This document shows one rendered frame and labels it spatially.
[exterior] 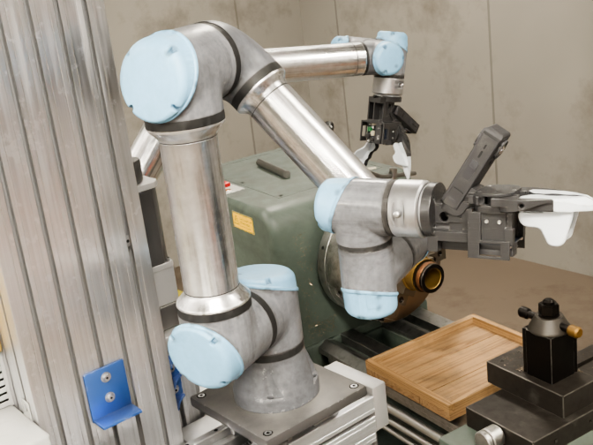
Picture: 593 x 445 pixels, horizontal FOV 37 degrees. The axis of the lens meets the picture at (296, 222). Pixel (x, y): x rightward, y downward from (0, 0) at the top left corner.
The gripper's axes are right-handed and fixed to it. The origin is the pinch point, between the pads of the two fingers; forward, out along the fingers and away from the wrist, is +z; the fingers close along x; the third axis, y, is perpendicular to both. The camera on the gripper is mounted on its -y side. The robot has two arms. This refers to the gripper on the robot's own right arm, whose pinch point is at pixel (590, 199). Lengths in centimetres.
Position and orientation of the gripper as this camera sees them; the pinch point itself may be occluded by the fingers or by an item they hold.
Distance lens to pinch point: 109.8
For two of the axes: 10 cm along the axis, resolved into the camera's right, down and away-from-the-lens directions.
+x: -4.9, 2.0, -8.5
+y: 0.5, 9.8, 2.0
